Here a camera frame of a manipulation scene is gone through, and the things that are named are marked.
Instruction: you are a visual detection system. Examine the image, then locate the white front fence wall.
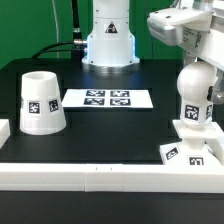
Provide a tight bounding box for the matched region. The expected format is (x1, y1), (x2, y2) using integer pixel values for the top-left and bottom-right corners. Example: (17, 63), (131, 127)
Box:
(0, 163), (224, 193)

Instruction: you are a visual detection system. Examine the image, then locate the white left fence wall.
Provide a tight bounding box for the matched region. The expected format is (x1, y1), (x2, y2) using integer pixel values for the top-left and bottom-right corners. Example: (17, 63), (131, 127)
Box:
(0, 119), (10, 149)

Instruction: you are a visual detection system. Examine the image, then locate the white lamp bulb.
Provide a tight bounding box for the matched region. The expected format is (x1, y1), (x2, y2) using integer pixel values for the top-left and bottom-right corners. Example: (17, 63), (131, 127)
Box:
(177, 61), (216, 129)

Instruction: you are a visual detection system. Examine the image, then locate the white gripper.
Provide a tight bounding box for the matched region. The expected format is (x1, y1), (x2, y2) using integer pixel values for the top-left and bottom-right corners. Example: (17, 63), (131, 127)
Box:
(147, 0), (224, 71)

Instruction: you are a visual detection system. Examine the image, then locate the grey thin cable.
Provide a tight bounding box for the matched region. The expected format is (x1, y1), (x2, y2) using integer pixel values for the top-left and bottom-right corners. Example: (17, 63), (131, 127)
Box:
(51, 0), (60, 60)

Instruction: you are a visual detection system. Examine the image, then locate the white marker sheet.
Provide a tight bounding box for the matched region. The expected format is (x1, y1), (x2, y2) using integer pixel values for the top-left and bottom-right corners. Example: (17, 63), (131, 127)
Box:
(62, 89), (153, 109)

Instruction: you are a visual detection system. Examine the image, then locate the white lamp shade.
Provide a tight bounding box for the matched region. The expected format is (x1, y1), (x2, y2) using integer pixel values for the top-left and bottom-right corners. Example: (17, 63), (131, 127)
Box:
(20, 71), (66, 135)

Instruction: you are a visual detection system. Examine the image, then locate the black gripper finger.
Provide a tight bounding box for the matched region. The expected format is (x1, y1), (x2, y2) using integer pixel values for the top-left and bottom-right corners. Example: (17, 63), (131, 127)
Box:
(207, 70), (224, 104)

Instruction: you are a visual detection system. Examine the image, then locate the white lamp base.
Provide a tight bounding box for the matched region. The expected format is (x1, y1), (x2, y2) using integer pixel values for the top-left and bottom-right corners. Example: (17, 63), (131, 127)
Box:
(160, 120), (224, 167)

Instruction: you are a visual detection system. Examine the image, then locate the black cable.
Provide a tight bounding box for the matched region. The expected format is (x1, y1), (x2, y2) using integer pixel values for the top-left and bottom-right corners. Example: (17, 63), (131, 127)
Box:
(31, 0), (88, 59)

